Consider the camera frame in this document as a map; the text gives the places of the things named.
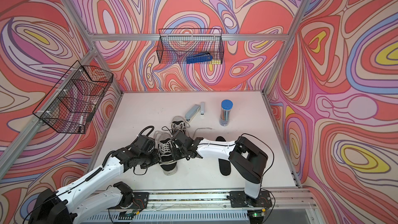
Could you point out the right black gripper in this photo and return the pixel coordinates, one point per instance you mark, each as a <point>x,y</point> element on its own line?
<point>176,156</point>

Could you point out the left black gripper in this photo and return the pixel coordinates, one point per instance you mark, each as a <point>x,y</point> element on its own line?
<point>154,152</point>

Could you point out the black canvas sneaker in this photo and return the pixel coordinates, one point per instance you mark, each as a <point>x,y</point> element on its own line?
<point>165,146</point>
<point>180,124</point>

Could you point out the black shoe insole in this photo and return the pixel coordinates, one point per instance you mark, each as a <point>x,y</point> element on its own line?
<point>224,167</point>

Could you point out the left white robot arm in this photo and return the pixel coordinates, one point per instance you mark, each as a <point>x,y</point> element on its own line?
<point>76,202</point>

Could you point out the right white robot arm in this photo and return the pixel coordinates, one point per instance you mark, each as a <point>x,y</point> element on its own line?
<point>246,157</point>

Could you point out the grey blue stapler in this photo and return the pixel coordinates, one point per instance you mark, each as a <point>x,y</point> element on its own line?
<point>197,109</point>

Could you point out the pencil tube with blue lid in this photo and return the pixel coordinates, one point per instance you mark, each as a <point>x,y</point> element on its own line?
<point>226,107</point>

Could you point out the white marker in basket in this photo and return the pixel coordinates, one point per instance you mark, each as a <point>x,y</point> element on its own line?
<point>80,124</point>

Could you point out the blue stapler in basket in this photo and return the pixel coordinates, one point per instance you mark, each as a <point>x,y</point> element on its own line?
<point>199,58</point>

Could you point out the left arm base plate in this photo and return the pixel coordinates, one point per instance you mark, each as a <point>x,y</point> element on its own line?
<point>135,200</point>

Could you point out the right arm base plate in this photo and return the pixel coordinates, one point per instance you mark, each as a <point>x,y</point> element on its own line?
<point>239,199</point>

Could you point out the black wire basket left wall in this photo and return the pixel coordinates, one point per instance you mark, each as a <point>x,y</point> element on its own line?
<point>78,92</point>

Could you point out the black wire basket wall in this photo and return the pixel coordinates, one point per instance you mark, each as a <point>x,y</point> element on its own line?
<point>175,44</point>
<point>78,92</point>

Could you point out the black wire basket back wall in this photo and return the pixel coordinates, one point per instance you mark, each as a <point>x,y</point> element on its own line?
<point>175,44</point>

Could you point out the aluminium rail with vents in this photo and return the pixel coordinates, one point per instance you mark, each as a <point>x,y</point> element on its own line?
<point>210,206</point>

